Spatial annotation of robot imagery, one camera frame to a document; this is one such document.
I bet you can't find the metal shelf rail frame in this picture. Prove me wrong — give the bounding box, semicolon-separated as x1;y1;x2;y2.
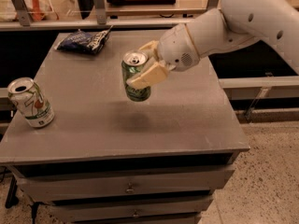
0;0;219;32

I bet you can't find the white orange plastic bag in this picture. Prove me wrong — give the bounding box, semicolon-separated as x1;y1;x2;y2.
0;0;53;22

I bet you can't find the middle grey drawer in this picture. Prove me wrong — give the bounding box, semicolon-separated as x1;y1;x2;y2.
50;196;212;222

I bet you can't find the grey drawer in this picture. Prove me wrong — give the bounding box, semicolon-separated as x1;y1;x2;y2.
50;196;212;222
17;165;235;203

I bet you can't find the white 7up soda can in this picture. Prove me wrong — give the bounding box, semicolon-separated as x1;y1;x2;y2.
7;77;54;128

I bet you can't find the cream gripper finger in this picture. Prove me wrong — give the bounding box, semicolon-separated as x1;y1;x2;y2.
138;40;159;66
126;61;175;90

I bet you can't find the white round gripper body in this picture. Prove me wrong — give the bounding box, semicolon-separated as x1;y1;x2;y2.
157;24;200;72

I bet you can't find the green soda can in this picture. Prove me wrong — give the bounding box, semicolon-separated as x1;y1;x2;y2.
121;49;152;103

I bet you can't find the grey drawer cabinet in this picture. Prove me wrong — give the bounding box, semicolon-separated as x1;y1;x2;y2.
0;31;249;224

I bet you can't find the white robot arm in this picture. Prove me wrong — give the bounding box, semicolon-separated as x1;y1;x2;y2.
126;0;299;89

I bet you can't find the blue chip bag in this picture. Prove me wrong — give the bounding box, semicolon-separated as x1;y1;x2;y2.
55;28;111;55

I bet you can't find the top grey drawer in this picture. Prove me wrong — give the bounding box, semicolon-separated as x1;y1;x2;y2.
17;165;235;203

